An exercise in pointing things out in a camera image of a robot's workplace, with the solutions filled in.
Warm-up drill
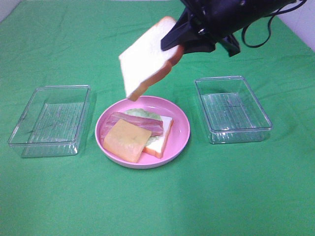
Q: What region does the green tablecloth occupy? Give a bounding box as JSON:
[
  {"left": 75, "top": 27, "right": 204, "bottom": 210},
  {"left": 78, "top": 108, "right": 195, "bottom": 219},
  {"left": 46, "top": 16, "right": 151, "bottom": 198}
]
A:
[{"left": 0, "top": 0, "right": 315, "bottom": 236}]

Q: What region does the pink round plate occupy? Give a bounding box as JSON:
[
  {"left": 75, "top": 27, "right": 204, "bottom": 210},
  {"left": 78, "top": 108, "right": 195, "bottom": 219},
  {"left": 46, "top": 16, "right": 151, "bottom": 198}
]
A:
[{"left": 94, "top": 95, "right": 190, "bottom": 169}]

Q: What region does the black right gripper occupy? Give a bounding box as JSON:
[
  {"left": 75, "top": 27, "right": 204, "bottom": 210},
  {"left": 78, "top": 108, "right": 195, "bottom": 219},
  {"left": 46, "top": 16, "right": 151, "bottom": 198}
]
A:
[{"left": 160, "top": 0, "right": 294, "bottom": 57}]

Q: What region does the clear left plastic tray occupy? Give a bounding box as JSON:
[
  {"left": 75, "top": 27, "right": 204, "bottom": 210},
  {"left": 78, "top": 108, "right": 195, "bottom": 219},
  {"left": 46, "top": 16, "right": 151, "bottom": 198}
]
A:
[{"left": 8, "top": 85, "right": 91, "bottom": 158}]

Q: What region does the green lettuce leaf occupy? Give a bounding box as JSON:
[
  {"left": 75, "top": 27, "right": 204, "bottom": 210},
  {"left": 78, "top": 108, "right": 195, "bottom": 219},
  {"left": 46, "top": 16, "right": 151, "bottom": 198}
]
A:
[{"left": 123, "top": 108, "right": 163, "bottom": 137}]

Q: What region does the bacon strip tray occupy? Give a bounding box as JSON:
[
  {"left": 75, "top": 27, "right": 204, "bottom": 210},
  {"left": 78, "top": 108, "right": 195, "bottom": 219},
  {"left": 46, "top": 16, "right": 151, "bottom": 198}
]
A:
[
  {"left": 100, "top": 118, "right": 119, "bottom": 139},
  {"left": 103, "top": 111, "right": 163, "bottom": 136}
]

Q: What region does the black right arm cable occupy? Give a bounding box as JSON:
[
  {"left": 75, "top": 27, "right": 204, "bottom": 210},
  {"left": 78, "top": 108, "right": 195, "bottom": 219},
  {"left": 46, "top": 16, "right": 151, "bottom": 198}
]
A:
[{"left": 241, "top": 0, "right": 308, "bottom": 48}]

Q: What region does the clear right plastic tray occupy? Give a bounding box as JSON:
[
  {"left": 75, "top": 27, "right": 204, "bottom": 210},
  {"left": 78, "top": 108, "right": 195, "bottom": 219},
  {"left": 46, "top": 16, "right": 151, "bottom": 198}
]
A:
[{"left": 194, "top": 76, "right": 273, "bottom": 144}]

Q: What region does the clear plastic tray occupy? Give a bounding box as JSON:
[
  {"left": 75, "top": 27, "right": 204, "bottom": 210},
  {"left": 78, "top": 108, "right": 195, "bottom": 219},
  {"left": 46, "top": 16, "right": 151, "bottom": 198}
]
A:
[
  {"left": 8, "top": 85, "right": 91, "bottom": 158},
  {"left": 194, "top": 76, "right": 273, "bottom": 144}
]

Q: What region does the yellow cheese slice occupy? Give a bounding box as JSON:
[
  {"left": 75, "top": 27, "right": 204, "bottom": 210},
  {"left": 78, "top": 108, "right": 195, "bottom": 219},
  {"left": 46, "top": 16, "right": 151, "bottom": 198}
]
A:
[{"left": 103, "top": 119, "right": 152, "bottom": 163}]

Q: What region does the bread slice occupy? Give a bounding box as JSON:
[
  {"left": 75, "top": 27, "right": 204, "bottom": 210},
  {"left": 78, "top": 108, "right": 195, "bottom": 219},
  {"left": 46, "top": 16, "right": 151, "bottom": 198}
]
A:
[
  {"left": 119, "top": 16, "right": 184, "bottom": 101},
  {"left": 143, "top": 116, "right": 173, "bottom": 159}
]

